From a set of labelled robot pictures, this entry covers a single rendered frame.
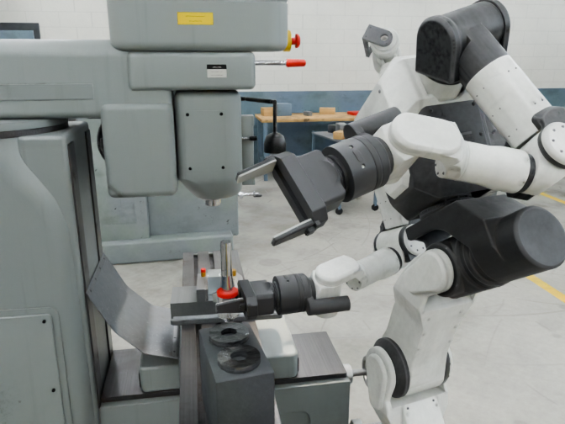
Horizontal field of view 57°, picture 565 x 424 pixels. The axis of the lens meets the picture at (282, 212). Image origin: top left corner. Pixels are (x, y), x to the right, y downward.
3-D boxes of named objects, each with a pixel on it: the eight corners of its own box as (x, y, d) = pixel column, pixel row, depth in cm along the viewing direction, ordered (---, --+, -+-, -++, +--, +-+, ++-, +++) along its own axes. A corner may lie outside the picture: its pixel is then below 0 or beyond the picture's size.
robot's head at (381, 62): (408, 78, 122) (397, 46, 125) (406, 58, 113) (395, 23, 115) (380, 87, 124) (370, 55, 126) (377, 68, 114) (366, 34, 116)
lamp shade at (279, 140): (290, 151, 167) (290, 132, 166) (272, 154, 163) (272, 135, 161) (277, 149, 173) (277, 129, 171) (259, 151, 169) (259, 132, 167)
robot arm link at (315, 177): (304, 243, 77) (368, 214, 82) (322, 217, 69) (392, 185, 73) (265, 174, 81) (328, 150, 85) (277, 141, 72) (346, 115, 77)
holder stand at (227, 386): (250, 388, 130) (249, 315, 124) (276, 449, 110) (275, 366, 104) (202, 397, 126) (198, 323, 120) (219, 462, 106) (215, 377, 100)
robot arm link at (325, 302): (289, 265, 119) (336, 261, 122) (286, 300, 125) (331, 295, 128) (303, 299, 110) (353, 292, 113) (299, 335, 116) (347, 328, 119)
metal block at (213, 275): (224, 285, 170) (224, 268, 168) (224, 294, 164) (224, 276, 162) (208, 286, 169) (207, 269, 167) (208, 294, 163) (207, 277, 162)
